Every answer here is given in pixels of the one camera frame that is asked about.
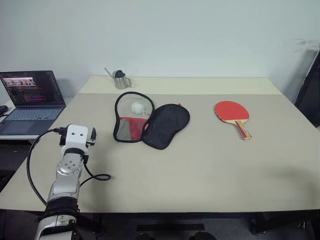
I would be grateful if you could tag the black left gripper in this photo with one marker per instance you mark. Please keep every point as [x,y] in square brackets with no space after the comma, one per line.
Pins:
[93,135]

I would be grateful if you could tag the white ping pong ball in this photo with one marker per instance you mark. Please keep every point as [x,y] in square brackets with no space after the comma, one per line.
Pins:
[137,108]

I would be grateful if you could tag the red black paddle case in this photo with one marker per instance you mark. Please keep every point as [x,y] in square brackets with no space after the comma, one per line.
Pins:
[165,125]

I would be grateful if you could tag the red table tennis paddle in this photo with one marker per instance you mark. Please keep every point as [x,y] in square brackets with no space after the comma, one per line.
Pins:
[231,111]

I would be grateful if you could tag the steel watering can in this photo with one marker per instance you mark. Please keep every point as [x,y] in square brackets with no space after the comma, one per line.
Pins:
[121,82]

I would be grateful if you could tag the dark grey open laptop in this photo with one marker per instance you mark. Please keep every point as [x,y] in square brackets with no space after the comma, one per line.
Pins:
[30,92]

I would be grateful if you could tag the small dark object beside laptop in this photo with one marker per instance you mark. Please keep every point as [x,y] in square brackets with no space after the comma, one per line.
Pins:
[3,110]

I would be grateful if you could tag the dark rounded shape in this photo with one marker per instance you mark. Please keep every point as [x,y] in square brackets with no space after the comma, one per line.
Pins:
[202,236]

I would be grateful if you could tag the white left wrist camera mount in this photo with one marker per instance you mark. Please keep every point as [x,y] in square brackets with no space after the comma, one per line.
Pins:
[75,137]

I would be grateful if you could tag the black table frame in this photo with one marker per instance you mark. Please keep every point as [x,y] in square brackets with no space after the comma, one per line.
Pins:
[175,216]

